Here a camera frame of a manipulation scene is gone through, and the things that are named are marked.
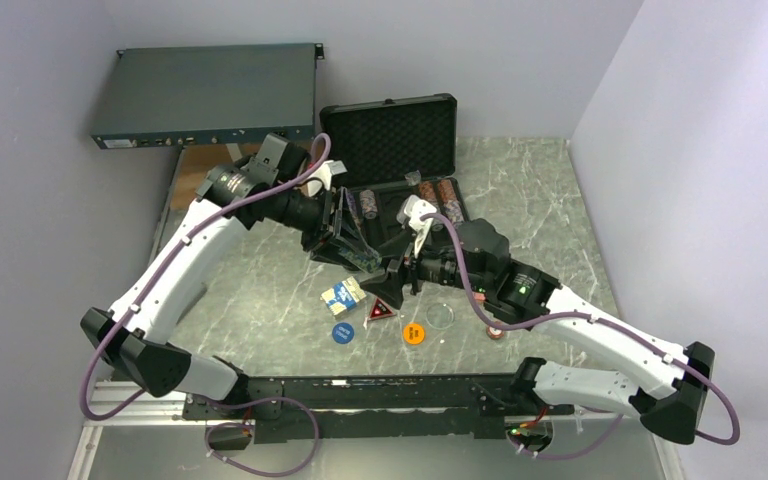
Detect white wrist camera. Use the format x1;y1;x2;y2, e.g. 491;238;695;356
397;195;438;257
301;160;347;198

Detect wooden board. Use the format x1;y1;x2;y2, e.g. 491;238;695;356
169;143;260;210

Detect orange big blind button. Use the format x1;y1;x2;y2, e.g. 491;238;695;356
402;323;426;345

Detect grey rack network device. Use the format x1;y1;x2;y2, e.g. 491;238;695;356
88;43;325;150

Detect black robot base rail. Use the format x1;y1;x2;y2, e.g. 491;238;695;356
182;374;573;444

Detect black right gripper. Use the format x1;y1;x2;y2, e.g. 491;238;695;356
359;230;490;310

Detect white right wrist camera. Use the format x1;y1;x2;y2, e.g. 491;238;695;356
397;195;438;257

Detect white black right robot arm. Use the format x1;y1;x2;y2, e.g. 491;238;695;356
361;219;715;445

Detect blue small blind button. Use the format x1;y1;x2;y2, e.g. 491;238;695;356
331;322;355;345

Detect blue playing card deck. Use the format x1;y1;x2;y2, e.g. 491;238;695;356
320;276;367;319

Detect black poker set case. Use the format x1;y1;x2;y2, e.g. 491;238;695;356
319;93;470;249

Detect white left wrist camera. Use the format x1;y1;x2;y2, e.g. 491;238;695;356
301;160;347;198

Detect clear plastic wrapper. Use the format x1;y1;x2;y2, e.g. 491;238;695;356
405;171;422;186

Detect red triangular dealer button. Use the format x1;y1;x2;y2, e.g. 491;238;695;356
365;297;397;323

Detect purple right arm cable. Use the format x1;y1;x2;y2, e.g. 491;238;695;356
420;212;741;462

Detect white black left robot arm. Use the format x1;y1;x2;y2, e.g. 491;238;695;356
80;133;380;420

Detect clear round plastic disc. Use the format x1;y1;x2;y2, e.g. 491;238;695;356
425;303;455;330

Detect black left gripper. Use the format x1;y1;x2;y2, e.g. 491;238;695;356
270;184;372;270

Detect red black far chip stack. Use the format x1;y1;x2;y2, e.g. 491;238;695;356
438;179;465;226

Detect red black chip stack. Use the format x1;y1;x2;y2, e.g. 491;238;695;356
438;179;465;226
418;181;440;212

